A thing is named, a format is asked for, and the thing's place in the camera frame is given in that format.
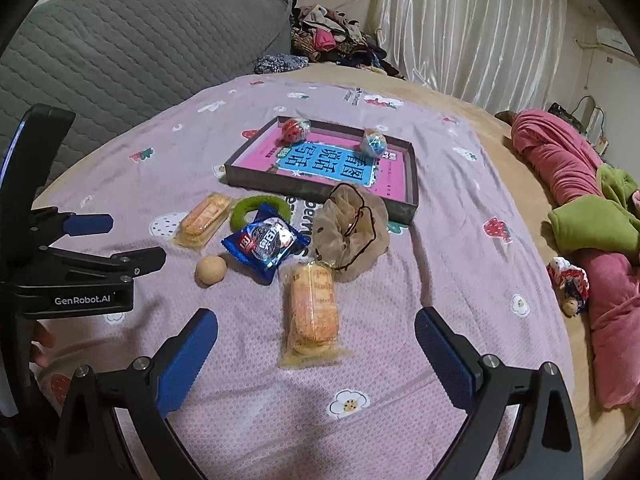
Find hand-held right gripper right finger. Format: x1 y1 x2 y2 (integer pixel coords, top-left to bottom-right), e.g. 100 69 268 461
414 306 586 480

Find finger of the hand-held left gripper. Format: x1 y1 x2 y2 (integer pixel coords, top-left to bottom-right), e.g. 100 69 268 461
45 246 167 284
30 206 115 249

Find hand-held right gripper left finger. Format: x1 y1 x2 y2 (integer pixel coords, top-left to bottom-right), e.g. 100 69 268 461
52 308 219 480

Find beige round ball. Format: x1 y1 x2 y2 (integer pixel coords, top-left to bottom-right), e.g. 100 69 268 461
195 255 229 289

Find small orange cake packet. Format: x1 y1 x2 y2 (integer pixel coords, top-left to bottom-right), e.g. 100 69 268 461
173 192 236 251

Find large orange cracker packet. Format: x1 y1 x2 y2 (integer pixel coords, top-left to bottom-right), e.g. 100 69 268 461
278 259 349 371

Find beige mesh pouch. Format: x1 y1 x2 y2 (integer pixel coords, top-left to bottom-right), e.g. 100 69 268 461
308 182 391 282

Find pink and blue shallow box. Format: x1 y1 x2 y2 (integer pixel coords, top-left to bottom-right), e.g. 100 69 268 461
223 115 419 225

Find person's left hand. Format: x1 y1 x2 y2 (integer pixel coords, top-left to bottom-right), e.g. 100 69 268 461
29 321 57 369

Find purple printed blanket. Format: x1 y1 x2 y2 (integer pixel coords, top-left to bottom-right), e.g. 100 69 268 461
30 74 592 480

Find blue snack packet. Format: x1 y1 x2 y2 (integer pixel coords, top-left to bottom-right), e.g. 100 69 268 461
221 204 310 286

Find small doll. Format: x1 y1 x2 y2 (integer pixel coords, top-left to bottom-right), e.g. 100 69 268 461
546 256 591 317

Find grey quilted headboard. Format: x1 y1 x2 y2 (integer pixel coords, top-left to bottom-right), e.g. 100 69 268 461
0 0 299 202

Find green cloth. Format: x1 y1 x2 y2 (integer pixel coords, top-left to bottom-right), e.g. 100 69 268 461
547 164 640 267

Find red toy egg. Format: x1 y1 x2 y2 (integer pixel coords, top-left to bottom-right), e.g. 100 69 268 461
281 117 313 144

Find blue toy egg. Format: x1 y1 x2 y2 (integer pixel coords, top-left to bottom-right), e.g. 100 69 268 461
361 128 389 159

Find pink blanket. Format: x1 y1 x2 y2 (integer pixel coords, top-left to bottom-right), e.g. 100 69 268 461
510 108 640 409

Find pink picture book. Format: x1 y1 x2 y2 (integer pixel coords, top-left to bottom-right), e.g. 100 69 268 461
234 121 414 197

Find blue patterned cloth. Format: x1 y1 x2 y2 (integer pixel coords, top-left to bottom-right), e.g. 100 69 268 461
254 54 310 76

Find dark bag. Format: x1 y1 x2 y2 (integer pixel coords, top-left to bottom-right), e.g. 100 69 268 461
548 102 587 134

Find pile of clothes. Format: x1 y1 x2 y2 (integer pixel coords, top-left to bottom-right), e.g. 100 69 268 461
290 4 407 81

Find white pleated curtain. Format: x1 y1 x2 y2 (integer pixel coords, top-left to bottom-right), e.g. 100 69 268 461
365 0 572 112

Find white air conditioner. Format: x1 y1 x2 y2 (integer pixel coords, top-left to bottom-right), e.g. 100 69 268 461
595 25 637 57

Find green ring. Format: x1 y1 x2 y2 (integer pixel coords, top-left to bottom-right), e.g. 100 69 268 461
230 195 292 231

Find white bag with handles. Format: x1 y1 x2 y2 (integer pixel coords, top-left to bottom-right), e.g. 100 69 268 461
575 95 612 155

